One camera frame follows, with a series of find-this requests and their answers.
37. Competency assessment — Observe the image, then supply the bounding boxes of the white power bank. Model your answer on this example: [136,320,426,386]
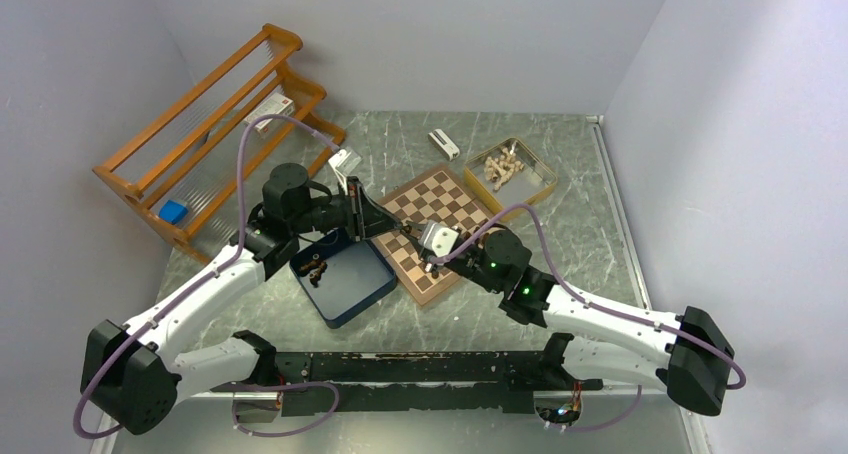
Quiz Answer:
[427,128,460,161]

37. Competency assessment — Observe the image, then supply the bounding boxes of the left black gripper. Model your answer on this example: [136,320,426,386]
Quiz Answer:
[289,175,402,240]

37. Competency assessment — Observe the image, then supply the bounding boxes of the blue metal tin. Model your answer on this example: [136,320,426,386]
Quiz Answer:
[289,229,398,329]

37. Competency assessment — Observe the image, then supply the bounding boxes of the dark chess pieces pile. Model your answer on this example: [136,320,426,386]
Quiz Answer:
[297,257,328,287]

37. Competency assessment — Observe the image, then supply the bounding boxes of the aluminium frame rail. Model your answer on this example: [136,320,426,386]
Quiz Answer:
[89,114,697,454]

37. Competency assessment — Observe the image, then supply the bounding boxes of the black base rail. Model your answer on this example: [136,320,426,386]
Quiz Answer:
[227,348,603,417]

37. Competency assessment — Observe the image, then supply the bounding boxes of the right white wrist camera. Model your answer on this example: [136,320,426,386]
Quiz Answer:
[420,221,459,262]

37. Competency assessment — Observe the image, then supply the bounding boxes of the wooden chess board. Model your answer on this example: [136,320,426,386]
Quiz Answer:
[375,163,492,307]

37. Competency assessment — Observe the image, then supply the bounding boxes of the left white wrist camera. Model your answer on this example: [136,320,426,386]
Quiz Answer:
[328,148,362,188]

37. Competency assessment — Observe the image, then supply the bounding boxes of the orange wooden rack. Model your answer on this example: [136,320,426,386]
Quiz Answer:
[93,24,346,263]

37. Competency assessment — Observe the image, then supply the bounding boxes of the white cardboard box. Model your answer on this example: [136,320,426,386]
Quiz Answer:
[244,92,295,138]

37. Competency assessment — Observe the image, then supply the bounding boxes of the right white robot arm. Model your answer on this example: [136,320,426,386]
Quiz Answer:
[400,221,735,416]

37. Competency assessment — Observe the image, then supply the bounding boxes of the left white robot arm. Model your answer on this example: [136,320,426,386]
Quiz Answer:
[74,163,403,438]

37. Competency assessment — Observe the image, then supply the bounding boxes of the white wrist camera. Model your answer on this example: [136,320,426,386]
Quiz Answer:
[328,148,362,188]
[420,221,459,262]

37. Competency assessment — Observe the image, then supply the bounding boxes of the blue plastic case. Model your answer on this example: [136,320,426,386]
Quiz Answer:
[158,200,189,225]

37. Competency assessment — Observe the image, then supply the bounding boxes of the light chess pieces pile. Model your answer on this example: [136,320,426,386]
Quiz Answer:
[483,147,526,192]

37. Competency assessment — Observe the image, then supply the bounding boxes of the gold metal tin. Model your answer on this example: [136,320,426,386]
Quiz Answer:
[464,137,558,214]

